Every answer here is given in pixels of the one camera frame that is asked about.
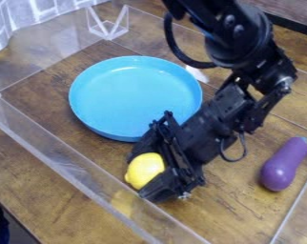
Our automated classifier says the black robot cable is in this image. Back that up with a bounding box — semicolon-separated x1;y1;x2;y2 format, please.
162;10;217;70

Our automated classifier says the purple toy eggplant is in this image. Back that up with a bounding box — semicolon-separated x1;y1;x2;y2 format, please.
260;137;307;192

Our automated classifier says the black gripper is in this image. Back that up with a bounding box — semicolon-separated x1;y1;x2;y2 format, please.
126;102;237;203

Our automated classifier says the blue round plastic tray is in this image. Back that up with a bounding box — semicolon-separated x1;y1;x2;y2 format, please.
69;55;202;142

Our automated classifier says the white patterned curtain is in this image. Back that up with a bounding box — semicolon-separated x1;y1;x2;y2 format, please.
0;0;109;51

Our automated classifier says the clear acrylic enclosure wall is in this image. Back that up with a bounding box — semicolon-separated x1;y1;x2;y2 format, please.
0;0;307;244

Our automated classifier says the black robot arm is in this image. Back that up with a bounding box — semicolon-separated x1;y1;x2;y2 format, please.
129;0;296;202

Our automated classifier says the yellow toy lemon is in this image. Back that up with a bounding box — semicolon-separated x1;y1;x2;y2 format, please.
125;152;165;190

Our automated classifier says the clear acrylic corner bracket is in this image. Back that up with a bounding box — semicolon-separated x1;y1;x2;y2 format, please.
85;6;127;41

